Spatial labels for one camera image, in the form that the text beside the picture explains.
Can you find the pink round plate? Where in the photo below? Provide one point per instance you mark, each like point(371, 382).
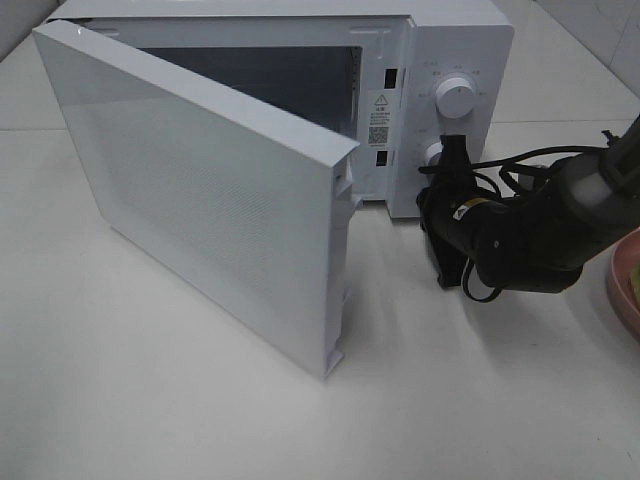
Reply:
point(624, 260)

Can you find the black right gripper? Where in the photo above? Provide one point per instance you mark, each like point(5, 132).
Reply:
point(452, 191)

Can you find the white warning label sticker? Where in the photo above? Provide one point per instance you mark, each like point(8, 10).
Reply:
point(380, 116)

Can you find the white microwave oven body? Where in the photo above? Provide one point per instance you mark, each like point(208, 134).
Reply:
point(319, 59)

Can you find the lower white round knob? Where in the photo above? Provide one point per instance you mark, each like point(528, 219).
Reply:
point(432, 154)

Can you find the upper white round knob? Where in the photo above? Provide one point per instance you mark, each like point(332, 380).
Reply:
point(455, 96)

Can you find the white microwave door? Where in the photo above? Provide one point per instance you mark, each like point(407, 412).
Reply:
point(248, 203)

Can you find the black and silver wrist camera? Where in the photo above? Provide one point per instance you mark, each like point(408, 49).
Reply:
point(448, 261)

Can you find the white round knob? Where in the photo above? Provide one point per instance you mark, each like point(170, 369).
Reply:
point(432, 154)
point(455, 96)

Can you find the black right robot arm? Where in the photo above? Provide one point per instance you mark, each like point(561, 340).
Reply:
point(528, 222)

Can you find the white bread sandwich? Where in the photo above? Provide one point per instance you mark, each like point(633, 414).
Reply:
point(634, 283)

